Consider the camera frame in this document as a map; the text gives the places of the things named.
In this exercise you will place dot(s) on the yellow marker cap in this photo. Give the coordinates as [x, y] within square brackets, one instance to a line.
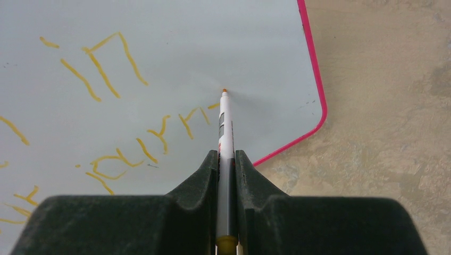
[226, 245]

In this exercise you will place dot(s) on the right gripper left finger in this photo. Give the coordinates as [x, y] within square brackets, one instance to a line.
[179, 222]

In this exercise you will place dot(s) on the pink framed whiteboard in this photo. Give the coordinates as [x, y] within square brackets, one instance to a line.
[122, 97]

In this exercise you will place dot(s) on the white marker pen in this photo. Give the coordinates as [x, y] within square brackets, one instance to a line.
[226, 223]

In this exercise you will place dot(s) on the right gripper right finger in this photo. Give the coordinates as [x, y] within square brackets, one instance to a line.
[273, 222]

